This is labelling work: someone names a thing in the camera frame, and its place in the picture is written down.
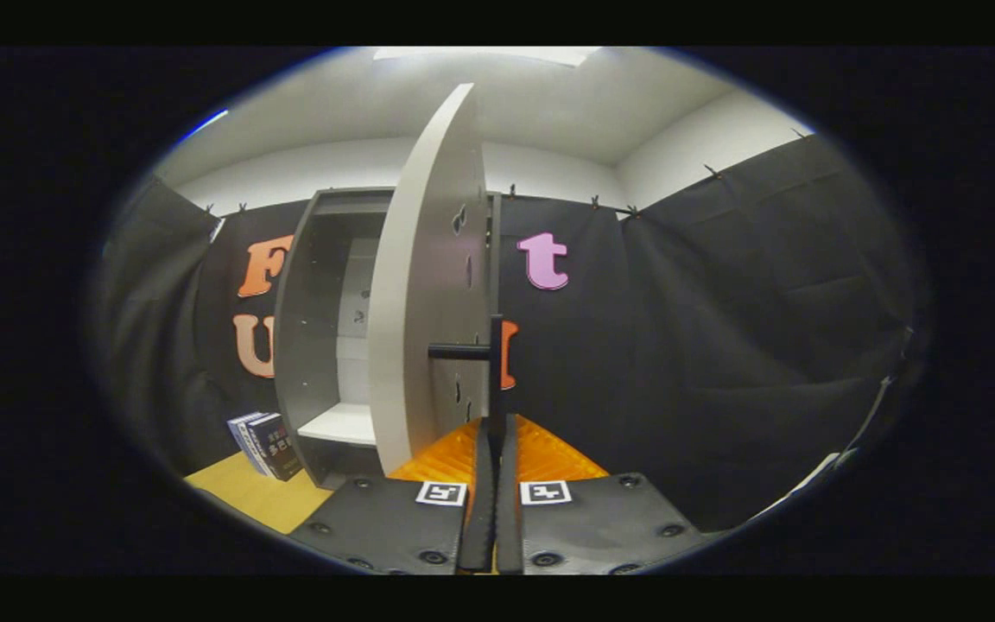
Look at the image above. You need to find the dark navy book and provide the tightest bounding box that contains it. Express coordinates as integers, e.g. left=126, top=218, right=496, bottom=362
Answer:
left=247, top=412, right=303, bottom=482

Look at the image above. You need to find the black door handle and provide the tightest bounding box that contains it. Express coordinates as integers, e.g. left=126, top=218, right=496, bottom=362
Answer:
left=427, top=315, right=505, bottom=422

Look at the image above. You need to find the black backdrop cloth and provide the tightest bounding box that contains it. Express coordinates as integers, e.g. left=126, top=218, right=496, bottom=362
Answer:
left=92, top=134, right=930, bottom=532

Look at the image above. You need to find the white cabinet shelf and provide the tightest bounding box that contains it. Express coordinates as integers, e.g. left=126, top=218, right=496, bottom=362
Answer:
left=297, top=402, right=377, bottom=447

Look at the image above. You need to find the large ceiling light panel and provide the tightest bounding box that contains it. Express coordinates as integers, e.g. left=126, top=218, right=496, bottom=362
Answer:
left=372, top=47, right=602, bottom=68

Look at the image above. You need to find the light blue book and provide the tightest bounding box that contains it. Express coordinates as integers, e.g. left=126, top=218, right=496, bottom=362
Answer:
left=227, top=413, right=265, bottom=476

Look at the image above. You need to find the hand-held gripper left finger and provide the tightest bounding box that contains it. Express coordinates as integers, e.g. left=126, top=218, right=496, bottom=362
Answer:
left=288, top=415, right=498, bottom=575

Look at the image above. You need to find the white cabinet door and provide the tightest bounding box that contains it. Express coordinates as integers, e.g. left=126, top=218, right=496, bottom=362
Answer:
left=368, top=83, right=491, bottom=476

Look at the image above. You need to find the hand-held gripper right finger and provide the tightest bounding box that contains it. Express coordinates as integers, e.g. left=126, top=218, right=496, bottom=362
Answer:
left=496, top=413, right=710, bottom=575

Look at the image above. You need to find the white and blue book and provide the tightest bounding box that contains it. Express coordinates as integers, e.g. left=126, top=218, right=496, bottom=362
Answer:
left=237, top=413, right=278, bottom=479

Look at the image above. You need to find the grey cabinet body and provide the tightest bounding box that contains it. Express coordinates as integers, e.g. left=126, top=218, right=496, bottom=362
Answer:
left=273, top=187, right=503, bottom=491

